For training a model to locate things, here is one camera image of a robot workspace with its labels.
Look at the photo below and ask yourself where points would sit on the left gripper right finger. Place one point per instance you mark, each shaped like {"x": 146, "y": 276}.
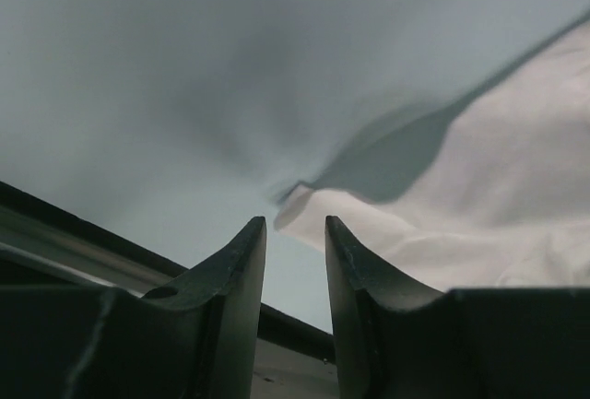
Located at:
{"x": 362, "y": 286}

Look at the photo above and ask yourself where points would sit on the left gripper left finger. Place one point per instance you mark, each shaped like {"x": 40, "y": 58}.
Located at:
{"x": 222, "y": 295}

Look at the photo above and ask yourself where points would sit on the white robot print t-shirt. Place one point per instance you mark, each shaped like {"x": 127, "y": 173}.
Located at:
{"x": 491, "y": 191}

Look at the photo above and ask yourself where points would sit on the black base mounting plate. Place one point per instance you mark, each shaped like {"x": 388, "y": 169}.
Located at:
{"x": 66, "y": 231}

